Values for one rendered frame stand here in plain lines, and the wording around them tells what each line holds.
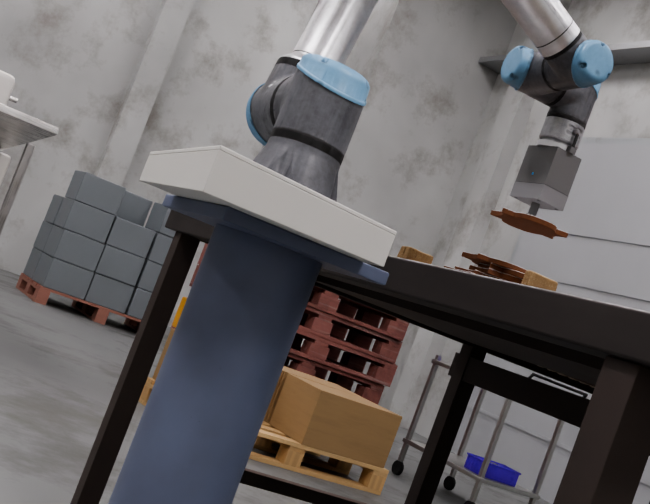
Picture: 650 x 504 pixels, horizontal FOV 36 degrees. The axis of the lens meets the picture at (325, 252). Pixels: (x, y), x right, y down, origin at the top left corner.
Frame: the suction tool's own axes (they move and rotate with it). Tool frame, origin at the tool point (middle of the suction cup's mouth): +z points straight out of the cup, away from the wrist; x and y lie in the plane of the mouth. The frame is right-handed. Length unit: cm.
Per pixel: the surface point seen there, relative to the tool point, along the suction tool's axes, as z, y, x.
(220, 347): 38, -18, 58
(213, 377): 42, -18, 58
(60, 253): 60, 734, -121
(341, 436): 83, 288, -167
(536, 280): 11.5, -22.8, 13.0
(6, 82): -25, 390, 31
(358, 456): 90, 288, -182
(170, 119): -121, 987, -252
